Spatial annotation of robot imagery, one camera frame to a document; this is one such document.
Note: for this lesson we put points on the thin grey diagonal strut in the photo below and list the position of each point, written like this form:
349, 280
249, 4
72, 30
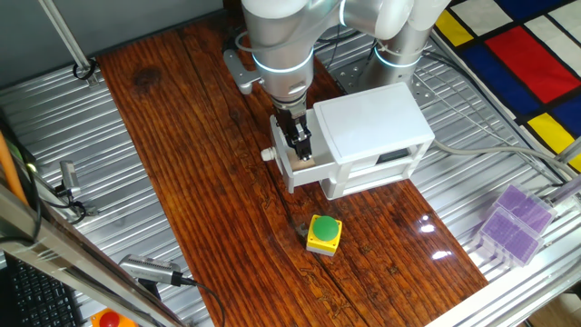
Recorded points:
63, 32

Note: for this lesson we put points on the red stop button orange box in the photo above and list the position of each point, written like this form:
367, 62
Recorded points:
109, 319

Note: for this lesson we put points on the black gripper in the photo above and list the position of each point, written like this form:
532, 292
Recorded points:
288, 120

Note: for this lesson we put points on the black keyboard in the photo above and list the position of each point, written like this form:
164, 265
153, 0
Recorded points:
41, 300

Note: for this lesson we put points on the ribbed silver camera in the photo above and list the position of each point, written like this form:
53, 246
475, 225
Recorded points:
150, 269

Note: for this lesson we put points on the white plastic drawer cabinet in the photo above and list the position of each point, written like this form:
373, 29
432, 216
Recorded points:
372, 118

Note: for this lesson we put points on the orange rod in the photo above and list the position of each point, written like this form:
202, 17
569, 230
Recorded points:
9, 168

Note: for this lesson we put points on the colourful checked cloth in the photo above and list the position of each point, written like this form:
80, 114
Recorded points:
522, 59

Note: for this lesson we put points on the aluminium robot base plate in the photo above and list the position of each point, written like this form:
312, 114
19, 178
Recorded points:
349, 77

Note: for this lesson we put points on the grey camera on stand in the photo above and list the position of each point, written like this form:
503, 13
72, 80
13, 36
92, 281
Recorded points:
69, 177

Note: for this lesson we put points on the green push button yellow box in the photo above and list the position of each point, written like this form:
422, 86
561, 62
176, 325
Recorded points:
324, 231

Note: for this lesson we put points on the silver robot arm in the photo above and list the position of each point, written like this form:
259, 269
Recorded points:
281, 41

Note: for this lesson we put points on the aluminium profile rail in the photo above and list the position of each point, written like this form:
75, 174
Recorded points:
513, 290

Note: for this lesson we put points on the purple pipette tip box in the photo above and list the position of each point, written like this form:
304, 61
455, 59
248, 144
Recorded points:
526, 209
508, 236

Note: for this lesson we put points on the steel frame beam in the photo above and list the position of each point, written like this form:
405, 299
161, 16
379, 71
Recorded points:
45, 245

